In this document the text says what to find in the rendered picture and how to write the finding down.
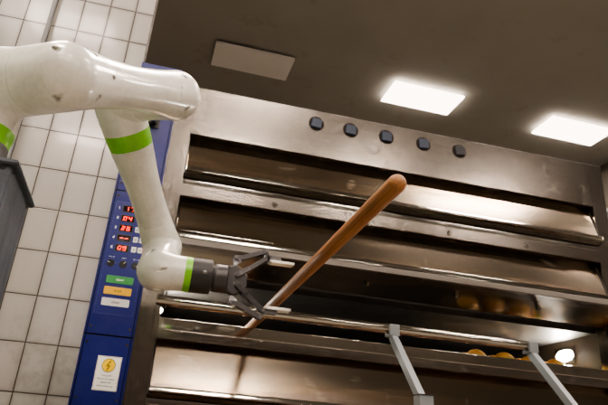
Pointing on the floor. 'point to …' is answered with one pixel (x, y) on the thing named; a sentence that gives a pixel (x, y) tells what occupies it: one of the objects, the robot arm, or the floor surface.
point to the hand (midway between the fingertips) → (286, 287)
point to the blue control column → (116, 324)
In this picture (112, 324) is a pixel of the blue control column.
